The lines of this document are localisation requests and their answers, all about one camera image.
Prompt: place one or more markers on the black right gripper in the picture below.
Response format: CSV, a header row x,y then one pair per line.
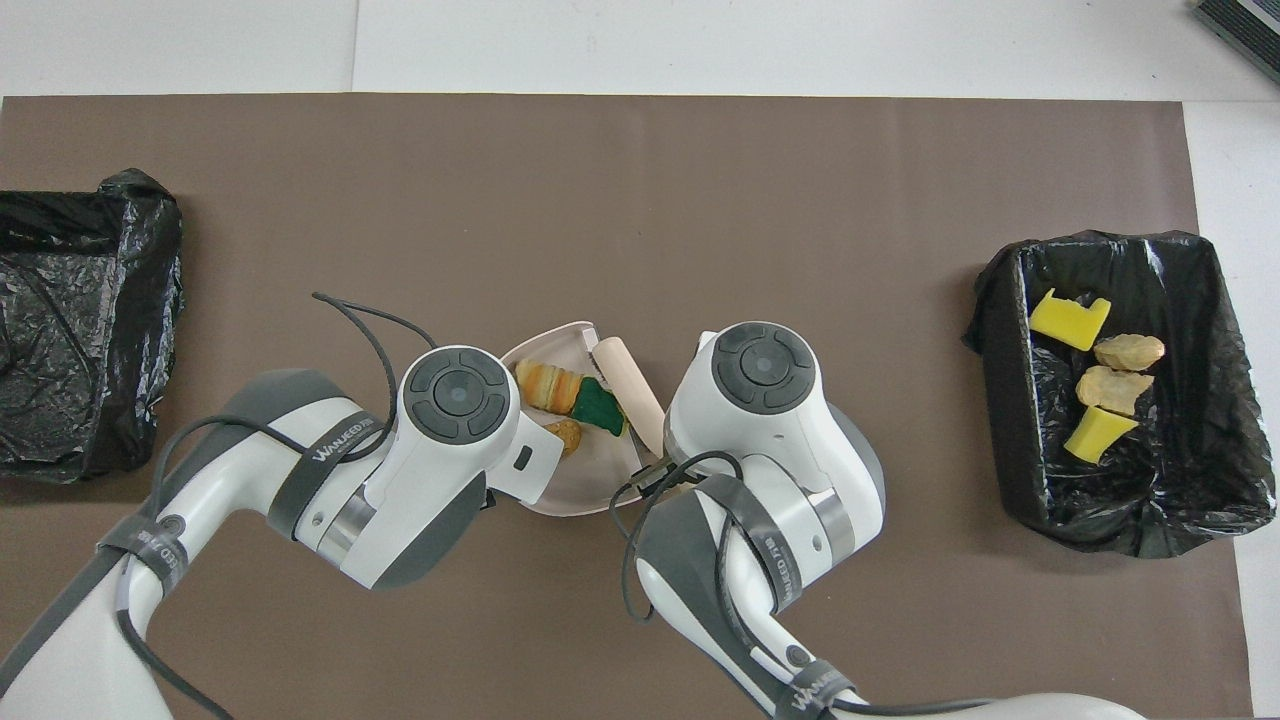
x,y
650,472

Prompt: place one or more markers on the beige plastic dustpan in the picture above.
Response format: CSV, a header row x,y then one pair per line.
x,y
590,480

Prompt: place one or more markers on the green topped yellow sponge chunk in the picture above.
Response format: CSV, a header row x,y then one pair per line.
x,y
598,405

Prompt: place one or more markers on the brown oval bread nugget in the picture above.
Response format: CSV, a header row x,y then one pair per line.
x,y
567,435

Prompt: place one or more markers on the toy croissant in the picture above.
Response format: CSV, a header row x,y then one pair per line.
x,y
545,385

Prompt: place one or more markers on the notched yellow sponge piece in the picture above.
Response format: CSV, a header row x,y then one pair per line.
x,y
1068,322

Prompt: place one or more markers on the small yellow green sponge piece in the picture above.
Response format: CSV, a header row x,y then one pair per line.
x,y
1095,435

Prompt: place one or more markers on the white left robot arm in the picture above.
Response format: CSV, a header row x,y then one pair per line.
x,y
450,420

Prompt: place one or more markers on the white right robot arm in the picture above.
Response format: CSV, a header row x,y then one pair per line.
x,y
760,400

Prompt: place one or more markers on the black bag lined bin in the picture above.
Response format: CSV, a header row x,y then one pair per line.
x,y
1200,480
100,300

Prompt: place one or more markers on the brown paper table mat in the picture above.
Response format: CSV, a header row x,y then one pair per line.
x,y
640,200

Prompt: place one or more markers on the black ribbed device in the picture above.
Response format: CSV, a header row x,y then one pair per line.
x,y
1245,25

